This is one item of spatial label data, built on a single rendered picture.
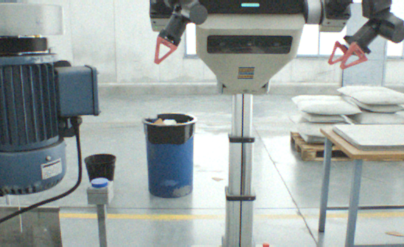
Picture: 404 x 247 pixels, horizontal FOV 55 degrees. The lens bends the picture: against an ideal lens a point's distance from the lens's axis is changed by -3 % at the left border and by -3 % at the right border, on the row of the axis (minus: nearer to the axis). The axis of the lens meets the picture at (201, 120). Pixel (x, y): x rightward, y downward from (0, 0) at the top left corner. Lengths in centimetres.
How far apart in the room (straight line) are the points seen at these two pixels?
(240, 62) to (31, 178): 94
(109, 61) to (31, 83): 860
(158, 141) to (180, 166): 28
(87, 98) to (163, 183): 266
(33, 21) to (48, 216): 102
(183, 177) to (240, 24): 218
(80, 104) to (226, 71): 84
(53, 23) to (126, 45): 849
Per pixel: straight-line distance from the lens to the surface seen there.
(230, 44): 140
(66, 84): 74
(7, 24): 69
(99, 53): 934
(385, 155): 229
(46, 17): 71
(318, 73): 945
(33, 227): 165
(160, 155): 329
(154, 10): 138
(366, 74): 976
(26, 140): 73
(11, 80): 71
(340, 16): 143
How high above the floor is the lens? 136
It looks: 12 degrees down
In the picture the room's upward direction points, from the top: straight up
